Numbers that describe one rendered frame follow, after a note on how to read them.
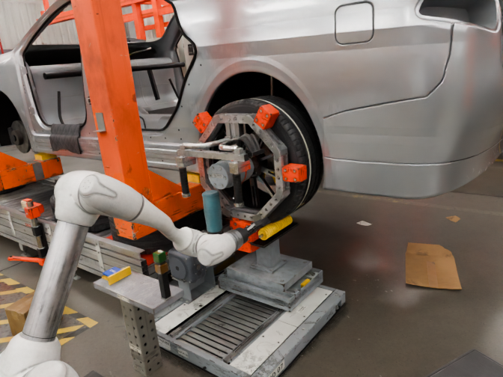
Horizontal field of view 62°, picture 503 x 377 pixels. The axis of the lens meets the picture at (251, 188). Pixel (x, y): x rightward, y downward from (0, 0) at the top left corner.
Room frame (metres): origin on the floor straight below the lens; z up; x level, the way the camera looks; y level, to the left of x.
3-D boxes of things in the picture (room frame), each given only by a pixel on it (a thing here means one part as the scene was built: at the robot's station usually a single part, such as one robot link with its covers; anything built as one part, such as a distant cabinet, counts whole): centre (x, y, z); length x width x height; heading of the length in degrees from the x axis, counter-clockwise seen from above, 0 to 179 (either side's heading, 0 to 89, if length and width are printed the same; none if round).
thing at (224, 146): (1.89, 0.04, 1.03); 0.19 x 0.18 x 0.11; 141
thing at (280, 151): (2.05, 0.05, 0.85); 0.54 x 0.07 x 0.54; 51
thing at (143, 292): (1.66, 0.55, 0.44); 0.43 x 0.17 x 0.03; 51
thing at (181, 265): (2.22, 0.31, 0.26); 0.42 x 0.18 x 0.35; 141
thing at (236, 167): (1.78, 0.04, 0.93); 0.09 x 0.05 x 0.05; 141
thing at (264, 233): (2.05, -0.11, 0.51); 0.29 x 0.06 x 0.06; 141
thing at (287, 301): (2.18, -0.06, 0.13); 0.50 x 0.36 x 0.10; 51
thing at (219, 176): (2.00, 0.09, 0.85); 0.21 x 0.14 x 0.14; 141
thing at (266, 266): (2.18, -0.06, 0.32); 0.40 x 0.30 x 0.28; 51
